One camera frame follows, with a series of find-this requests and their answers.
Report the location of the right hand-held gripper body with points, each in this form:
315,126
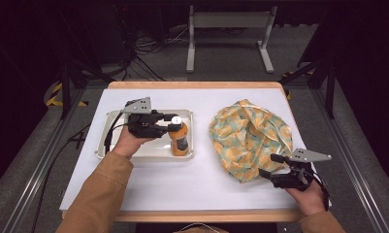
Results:
292,178

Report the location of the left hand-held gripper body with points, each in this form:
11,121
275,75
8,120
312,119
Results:
143,124

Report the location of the orange juice bottle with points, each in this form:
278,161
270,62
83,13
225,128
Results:
179,142

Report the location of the white plastic tray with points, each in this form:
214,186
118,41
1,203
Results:
150,151

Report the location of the orange print cloth bag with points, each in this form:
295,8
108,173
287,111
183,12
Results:
247,136

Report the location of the person's left hand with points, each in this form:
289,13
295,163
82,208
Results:
127,145

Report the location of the person's right hand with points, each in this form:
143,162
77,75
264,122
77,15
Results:
310,200

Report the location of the white table sheet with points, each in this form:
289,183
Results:
182,187

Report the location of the black metal stand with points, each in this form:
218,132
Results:
65,90
329,90

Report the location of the white metal stand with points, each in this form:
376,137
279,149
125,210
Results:
231,19

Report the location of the aluminium rail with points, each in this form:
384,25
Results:
37,181
353,181

